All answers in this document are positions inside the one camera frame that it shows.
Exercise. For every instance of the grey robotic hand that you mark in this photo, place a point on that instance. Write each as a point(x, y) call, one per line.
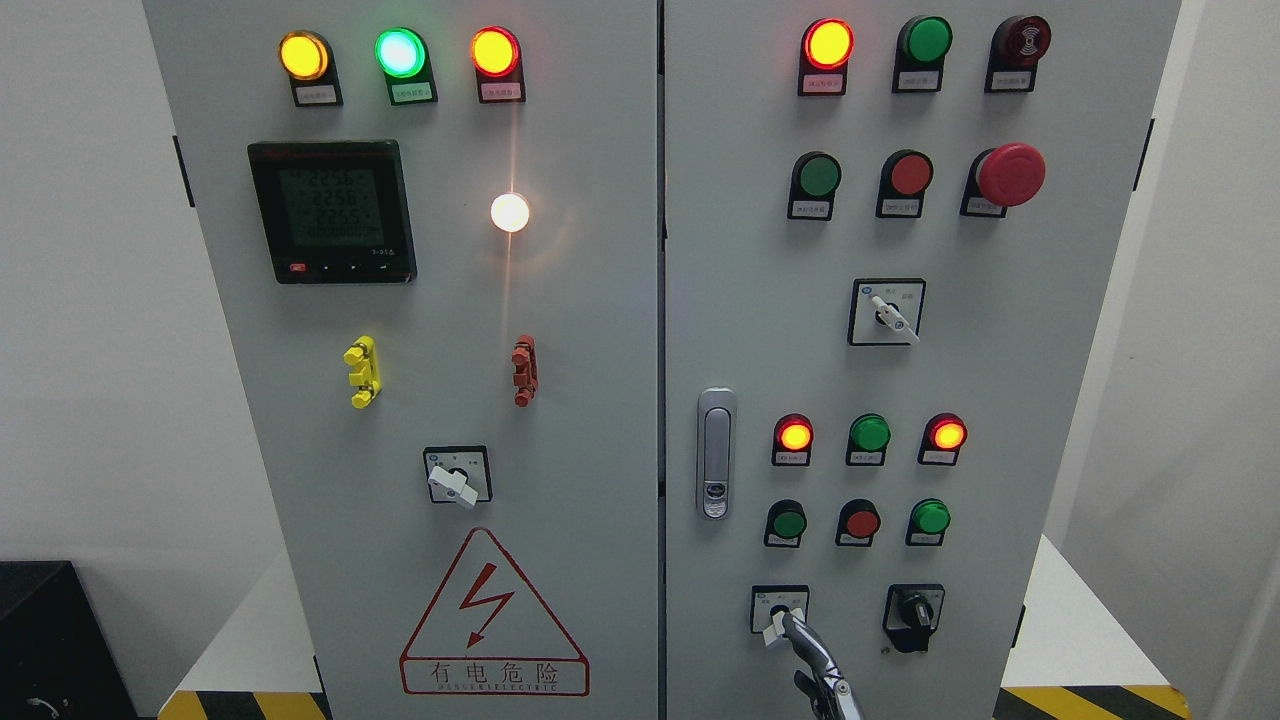
point(830, 694)

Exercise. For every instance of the silver door lock handle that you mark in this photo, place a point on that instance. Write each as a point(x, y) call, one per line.
point(717, 407)

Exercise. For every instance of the grey right cabinet door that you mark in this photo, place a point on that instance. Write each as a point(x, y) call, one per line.
point(761, 304)

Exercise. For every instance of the grey cabinet door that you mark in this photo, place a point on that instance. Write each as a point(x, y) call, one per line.
point(574, 474)
point(761, 304)

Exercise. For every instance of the grey left cabinet door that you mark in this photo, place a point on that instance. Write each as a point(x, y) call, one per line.
point(574, 474)

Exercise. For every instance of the red lit indicator right door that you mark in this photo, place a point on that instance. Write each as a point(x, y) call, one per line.
point(824, 58)

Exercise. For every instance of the red-orange indicator light left door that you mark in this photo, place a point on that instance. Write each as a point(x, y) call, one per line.
point(499, 65)

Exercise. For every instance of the red push button lower middle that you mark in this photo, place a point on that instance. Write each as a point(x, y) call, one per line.
point(857, 524)

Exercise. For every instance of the green push button lower left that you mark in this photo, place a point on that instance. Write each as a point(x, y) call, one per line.
point(785, 524)

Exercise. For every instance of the green push button lower right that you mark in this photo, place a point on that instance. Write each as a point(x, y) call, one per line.
point(927, 524)

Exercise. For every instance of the white platform with hazard stripes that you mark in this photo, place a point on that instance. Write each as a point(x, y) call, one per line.
point(1072, 661)

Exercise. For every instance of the green indicator lower middle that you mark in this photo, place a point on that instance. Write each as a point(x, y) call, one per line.
point(867, 441)

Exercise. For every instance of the red lit indicator lower left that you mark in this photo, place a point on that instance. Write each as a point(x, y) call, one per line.
point(792, 441)

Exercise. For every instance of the red lit indicator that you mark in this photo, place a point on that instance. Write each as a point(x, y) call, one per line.
point(942, 438)
point(792, 441)

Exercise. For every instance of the red lit indicator lower right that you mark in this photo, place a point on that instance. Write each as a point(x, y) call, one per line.
point(942, 438)

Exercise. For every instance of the red electric danger warning sticker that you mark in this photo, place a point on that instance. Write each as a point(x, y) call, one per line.
point(487, 630)

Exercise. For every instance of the green push button second row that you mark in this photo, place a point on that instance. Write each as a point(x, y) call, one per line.
point(814, 180)

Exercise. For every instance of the red push button second row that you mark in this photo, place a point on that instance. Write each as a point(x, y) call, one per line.
point(906, 175)

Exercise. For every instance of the red emergency stop mushroom button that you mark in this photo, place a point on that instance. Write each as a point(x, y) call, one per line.
point(1002, 178)

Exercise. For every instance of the white lit indicator lamp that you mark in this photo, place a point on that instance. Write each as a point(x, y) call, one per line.
point(510, 212)

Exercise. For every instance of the green push button top row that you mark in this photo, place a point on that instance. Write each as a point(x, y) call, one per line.
point(921, 48)

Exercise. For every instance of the dark red buzzer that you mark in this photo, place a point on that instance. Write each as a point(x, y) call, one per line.
point(1017, 46)

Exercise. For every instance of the black digital power meter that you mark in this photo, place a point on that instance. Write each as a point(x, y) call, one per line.
point(334, 212)

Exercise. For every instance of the green lit indicator light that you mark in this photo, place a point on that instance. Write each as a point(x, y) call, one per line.
point(405, 61)

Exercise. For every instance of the black box lower left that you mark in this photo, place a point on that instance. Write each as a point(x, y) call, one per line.
point(55, 664)

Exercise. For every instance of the yellow indicator light top left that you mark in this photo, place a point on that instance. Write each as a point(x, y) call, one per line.
point(308, 60)

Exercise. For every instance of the white rotary switch bottom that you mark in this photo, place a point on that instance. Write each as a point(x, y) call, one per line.
point(767, 601)

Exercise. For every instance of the white rotary switch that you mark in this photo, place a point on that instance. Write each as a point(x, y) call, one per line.
point(886, 312)
point(767, 601)

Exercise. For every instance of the black key selector switch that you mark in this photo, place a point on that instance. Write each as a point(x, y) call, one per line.
point(912, 615)

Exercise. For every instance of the white rotary switch upper right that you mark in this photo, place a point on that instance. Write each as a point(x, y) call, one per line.
point(886, 312)

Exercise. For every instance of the white rotary switch left door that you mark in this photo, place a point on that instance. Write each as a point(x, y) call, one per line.
point(458, 474)

